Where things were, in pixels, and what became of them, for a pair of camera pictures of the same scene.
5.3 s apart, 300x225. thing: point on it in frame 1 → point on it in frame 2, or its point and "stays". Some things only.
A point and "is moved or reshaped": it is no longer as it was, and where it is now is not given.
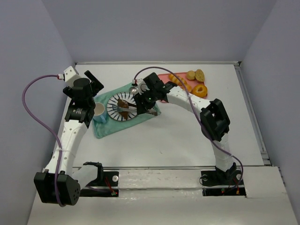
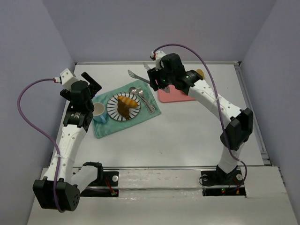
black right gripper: x=142 y=104 → x=154 y=78
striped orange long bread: x=174 y=79 is moved or reshaped
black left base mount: x=106 y=185 stays
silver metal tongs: x=131 y=109 is moved or reshaped
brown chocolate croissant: x=123 y=103 stays
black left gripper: x=94 y=82 stays
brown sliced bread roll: x=199 y=75 stays
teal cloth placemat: x=110 y=125 stays
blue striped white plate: x=113 y=101 stays
